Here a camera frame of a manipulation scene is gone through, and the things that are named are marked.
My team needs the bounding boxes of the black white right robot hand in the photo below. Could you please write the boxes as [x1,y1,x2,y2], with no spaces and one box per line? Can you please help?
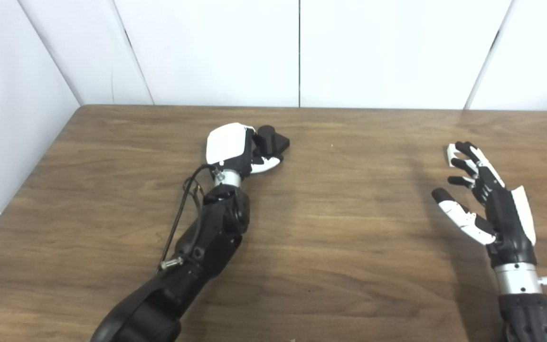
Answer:
[432,141,538,269]

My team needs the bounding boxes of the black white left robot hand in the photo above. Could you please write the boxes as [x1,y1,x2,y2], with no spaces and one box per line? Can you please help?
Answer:
[206,123,283,177]

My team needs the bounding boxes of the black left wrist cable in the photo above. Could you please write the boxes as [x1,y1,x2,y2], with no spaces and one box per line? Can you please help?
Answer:
[157,164,217,272]

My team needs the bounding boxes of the black peg with square base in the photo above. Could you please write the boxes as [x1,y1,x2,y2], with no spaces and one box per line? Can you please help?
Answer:
[254,125,291,160]

